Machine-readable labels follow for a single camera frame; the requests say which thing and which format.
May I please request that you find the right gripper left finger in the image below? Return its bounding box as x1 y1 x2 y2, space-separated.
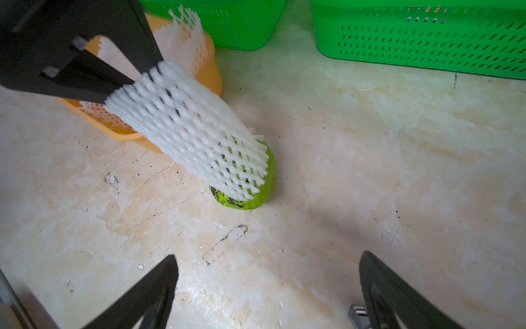
85 254 179 328

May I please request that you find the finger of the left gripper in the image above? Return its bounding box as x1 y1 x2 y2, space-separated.
1 0 163 103

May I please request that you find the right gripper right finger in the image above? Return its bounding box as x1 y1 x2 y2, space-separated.
359 251 461 328

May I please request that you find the foam nets pile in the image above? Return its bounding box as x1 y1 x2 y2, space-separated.
78 6 210 131

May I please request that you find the yellow plastic bowl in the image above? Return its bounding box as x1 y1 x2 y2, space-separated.
59 14 223 152

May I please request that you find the empty green plastic basket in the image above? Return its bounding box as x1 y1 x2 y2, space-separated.
141 0 286 51

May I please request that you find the green basket with fruit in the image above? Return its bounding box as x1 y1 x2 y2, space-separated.
311 0 525 80

